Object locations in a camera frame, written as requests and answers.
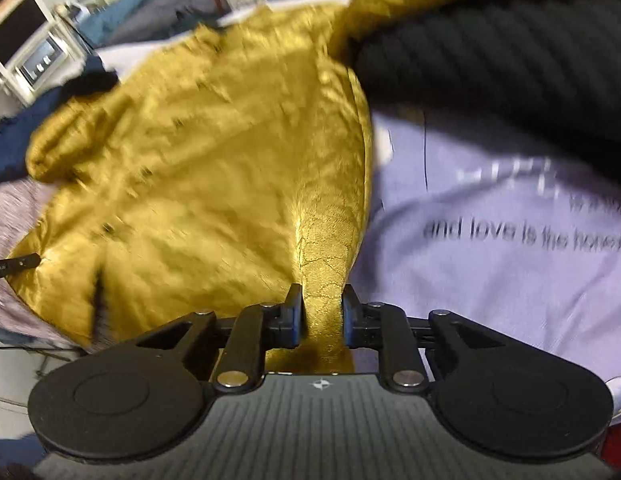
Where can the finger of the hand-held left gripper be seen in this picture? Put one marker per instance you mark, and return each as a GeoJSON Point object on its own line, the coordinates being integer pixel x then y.
{"type": "Point", "coordinates": [15, 264]}

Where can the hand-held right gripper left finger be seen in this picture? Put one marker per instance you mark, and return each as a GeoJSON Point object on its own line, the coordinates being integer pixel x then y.
{"type": "Point", "coordinates": [293, 317]}

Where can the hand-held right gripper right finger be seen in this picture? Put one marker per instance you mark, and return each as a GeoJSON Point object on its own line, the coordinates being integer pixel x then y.
{"type": "Point", "coordinates": [348, 317]}

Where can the yellow garment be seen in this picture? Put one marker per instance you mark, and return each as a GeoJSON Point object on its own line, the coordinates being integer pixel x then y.
{"type": "Point", "coordinates": [215, 160]}

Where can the heathered pink cloth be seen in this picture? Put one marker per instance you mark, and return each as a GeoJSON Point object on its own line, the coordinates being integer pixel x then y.
{"type": "Point", "coordinates": [15, 220]}

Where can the navy blue garment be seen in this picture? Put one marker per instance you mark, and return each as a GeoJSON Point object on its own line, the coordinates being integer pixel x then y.
{"type": "Point", "coordinates": [10, 135]}

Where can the lavender printed t-shirt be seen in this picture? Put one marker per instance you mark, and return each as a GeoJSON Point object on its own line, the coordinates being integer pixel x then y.
{"type": "Point", "coordinates": [490, 290]}

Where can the white shelf unit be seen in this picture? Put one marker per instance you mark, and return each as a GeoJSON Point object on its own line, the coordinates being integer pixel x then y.
{"type": "Point", "coordinates": [35, 60]}

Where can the teal cloth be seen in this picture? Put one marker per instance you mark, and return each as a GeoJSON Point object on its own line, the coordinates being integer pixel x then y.
{"type": "Point", "coordinates": [100, 22]}

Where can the black ribbed sweater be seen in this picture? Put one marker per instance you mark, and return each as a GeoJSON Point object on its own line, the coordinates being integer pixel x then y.
{"type": "Point", "coordinates": [490, 70]}

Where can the grey duvet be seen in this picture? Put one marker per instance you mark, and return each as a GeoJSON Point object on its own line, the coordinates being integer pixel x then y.
{"type": "Point", "coordinates": [165, 10]}

